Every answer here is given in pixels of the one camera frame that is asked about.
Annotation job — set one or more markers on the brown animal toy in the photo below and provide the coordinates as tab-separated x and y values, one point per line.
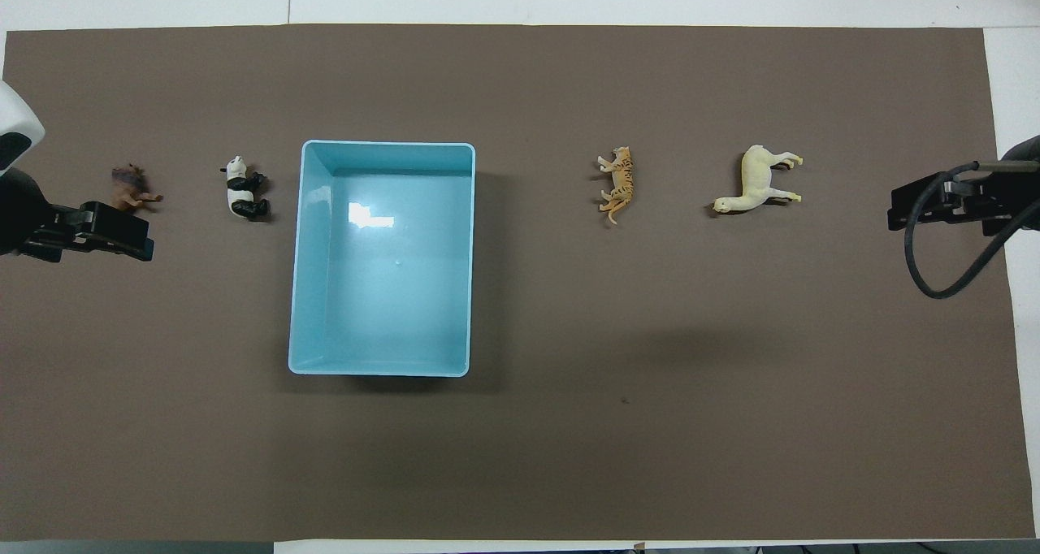
127	187

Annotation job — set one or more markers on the brown table mat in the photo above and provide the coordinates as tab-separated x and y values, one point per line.
650	424

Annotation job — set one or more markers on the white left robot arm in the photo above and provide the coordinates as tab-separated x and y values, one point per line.
15	132

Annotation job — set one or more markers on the light blue storage box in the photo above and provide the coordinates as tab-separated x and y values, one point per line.
382	294

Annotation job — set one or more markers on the cream llama toy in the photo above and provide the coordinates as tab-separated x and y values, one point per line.
756	182

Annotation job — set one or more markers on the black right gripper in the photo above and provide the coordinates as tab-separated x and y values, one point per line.
963	201

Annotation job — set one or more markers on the black white panda toy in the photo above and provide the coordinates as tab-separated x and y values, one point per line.
240	192

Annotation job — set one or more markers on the orange striped tiger toy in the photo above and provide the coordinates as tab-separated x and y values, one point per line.
621	182

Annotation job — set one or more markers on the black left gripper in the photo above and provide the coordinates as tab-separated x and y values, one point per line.
77	227

